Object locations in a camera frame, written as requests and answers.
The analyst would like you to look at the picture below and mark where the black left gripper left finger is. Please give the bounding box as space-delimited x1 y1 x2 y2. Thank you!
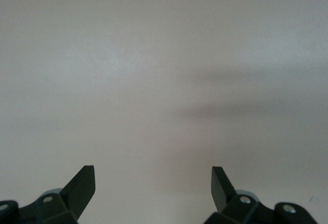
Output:
19 165 96 224

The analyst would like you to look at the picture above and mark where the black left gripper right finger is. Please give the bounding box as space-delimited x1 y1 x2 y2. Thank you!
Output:
203 166 276 224

